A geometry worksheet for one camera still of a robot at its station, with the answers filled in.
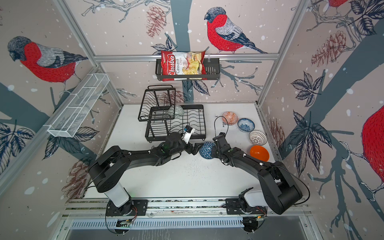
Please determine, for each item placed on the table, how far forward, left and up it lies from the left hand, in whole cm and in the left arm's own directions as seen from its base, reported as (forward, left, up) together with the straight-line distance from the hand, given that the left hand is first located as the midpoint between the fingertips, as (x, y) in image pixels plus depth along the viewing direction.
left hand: (198, 140), depth 84 cm
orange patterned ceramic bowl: (+27, -24, -12) cm, 38 cm away
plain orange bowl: (-3, -38, -10) cm, 40 cm away
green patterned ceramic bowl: (+33, +17, -11) cm, 38 cm away
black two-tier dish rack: (+12, +20, +7) cm, 24 cm away
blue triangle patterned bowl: (0, -5, -12) cm, 13 cm away
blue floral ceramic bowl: (+20, -35, -13) cm, 43 cm away
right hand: (-2, -10, -11) cm, 15 cm away
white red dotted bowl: (+8, -40, -11) cm, 43 cm away
